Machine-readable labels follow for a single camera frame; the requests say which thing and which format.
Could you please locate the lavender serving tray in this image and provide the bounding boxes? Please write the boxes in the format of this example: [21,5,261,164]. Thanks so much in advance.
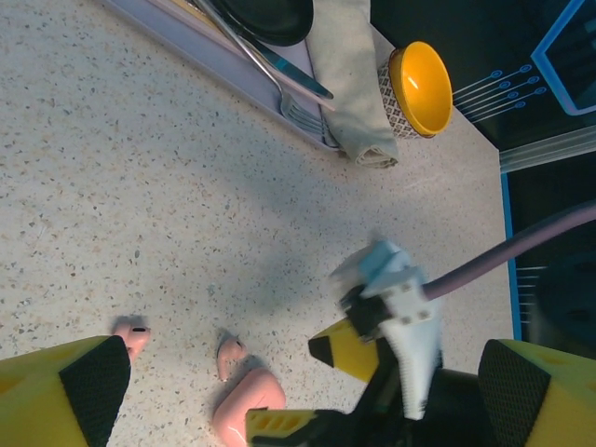
[100,0,348,153]

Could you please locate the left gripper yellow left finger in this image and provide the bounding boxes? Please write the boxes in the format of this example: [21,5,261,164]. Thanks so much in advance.
[0,333,132,447]

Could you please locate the aluminium corner post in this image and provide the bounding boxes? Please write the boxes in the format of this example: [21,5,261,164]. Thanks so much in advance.
[498,126,596,172]

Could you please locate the orange patterned bowl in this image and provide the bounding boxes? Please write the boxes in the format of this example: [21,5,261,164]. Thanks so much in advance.
[375,40,454,141]

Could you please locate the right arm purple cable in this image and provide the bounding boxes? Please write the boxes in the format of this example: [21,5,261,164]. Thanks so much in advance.
[424,199,596,303]

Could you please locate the pink eraser block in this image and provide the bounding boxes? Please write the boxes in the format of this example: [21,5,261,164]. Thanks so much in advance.
[211,367,287,447]

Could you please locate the black round plate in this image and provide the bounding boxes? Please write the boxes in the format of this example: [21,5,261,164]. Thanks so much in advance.
[218,0,316,47]

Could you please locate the silver fork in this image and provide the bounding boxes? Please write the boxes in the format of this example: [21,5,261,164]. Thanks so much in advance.
[193,0,339,148]

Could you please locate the blue handled knife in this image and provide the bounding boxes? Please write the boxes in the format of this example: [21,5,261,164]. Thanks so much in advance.
[246,36,335,101]

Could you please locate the pink wireless earbud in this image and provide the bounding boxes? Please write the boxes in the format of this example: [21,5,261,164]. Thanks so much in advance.
[214,328,249,384]
[110,314,152,363]

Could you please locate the beige folded cloth napkin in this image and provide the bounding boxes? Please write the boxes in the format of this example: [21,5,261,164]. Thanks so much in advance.
[305,0,400,169]

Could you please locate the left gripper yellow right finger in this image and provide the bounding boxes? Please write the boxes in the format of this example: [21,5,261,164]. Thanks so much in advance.
[478,338,596,447]

